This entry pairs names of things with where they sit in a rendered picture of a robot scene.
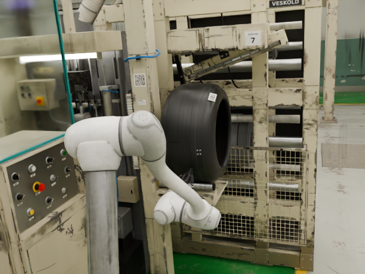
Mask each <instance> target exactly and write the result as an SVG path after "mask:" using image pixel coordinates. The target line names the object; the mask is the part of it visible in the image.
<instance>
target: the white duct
mask: <svg viewBox="0 0 365 274"><path fill-rule="evenodd" d="M102 2H103V0H83V1H82V3H81V5H80V7H79V9H78V11H79V12H80V14H79V20H81V21H84V22H92V21H93V19H94V17H95V15H96V13H97V11H98V10H99V8H100V6H101V4H102Z"/></svg>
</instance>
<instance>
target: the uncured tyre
mask: <svg viewBox="0 0 365 274"><path fill-rule="evenodd" d="M210 93H213V94H217V97H216V100H215V102H213V101H209V100H208V97H209V94H210ZM160 124H161V126H162V128H163V131H164V134H165V138H166V157H165V163H166V165H167V166H168V168H169V169H170V170H171V171H172V172H174V173H175V174H176V175H177V176H180V175H182V176H183V175H184V173H186V172H188V170H189V169H190V168H193V176H194V177H197V179H196V178H194V182H215V181H216V180H217V179H219V178H220V177H221V176H222V175H223V174H224V173H225V170H226V168H227V165H228V161H229V156H230V148H231V111H230V104H229V99H228V96H227V94H226V92H225V91H224V90H223V89H222V88H221V87H220V86H219V85H217V84H213V83H199V84H182V85H179V86H177V87H176V88H175V89H174V90H173V91H172V92H171V93H170V94H169V95H168V97H167V98H166V101H165V103H164V106H163V110H162V114H161V121H160ZM176 142H181V143H176ZM199 148H201V149H202V155H200V156H197V155H196V149H199Z"/></svg>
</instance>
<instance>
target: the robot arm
mask: <svg viewBox="0 0 365 274"><path fill-rule="evenodd" d="M64 143H65V149H66V150H67V152H68V154H69V155H70V156H71V157H73V158H74V159H78V161H79V164H80V167H81V169H82V170H83V171H85V197H86V228H87V272H88V274H119V249H118V216H117V182H116V170H118V168H119V166H120V162H121V159H122V156H128V155H129V156H139V157H140V158H141V159H142V160H143V161H144V163H145V164H146V165H147V167H148V169H149V170H150V172H151V173H152V174H153V175H154V176H155V177H156V178H157V179H158V180H159V181H160V182H161V183H162V184H164V185H165V186H166V187H168V188H169V189H168V191H167V192H166V193H165V194H164V195H163V196H162V197H161V198H160V199H159V201H158V202H157V204H156V206H155V209H154V219H155V221H156V222H157V223H159V224H161V225H167V224H169V223H171V222H182V223H184V224H187V225H189V226H192V227H196V228H200V229H206V230H211V229H215V228H217V227H218V224H219V221H220V218H221V214H220V212H219V211H218V210H217V209H216V208H215V207H213V206H211V205H210V204H208V203H207V201H206V200H204V199H202V198H201V197H200V196H199V195H198V194H197V193H196V192H195V191H194V190H193V189H194V184H193V182H194V177H193V168H190V169H189V170H188V172H186V173H184V175H183V176H182V175H180V176H177V175H176V174H175V173H174V172H172V171H171V170H170V169H169V168H168V166H167V165H166V163H165V157H166V138H165V134H164V131H163V128H162V126H161V124H160V122H159V120H158V119H157V118H156V117H155V116H154V115H153V114H152V113H151V112H149V111H146V110H139V111H136V112H134V113H132V114H131V115H130V116H104V117H94V118H89V119H85V120H81V121H79V122H77V123H75V124H73V125H71V126H70V127H69V128H68V129H67V131H66V133H65V138H64ZM189 182H190V184H189V186H188V183H189Z"/></svg>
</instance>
